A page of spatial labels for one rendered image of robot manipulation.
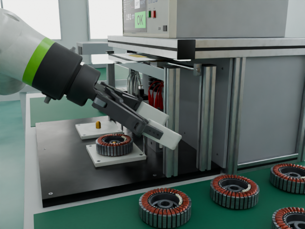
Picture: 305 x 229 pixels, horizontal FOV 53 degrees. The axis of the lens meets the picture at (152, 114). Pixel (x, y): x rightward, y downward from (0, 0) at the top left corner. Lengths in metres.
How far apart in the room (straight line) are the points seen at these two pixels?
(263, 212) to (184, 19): 0.51
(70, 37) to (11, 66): 5.07
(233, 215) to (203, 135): 0.22
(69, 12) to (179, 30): 4.85
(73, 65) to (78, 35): 5.09
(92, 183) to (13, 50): 0.39
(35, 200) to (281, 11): 0.85
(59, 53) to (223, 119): 0.47
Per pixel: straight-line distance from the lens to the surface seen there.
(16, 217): 2.22
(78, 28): 5.64
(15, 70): 0.57
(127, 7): 1.18
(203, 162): 0.84
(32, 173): 0.94
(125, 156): 0.90
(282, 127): 0.97
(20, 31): 0.57
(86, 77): 0.56
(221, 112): 0.85
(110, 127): 1.18
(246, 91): 0.85
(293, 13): 7.90
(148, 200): 0.68
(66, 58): 0.56
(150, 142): 0.99
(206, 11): 0.88
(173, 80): 0.75
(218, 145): 0.88
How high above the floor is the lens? 1.13
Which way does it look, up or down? 15 degrees down
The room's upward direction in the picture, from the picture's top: straight up
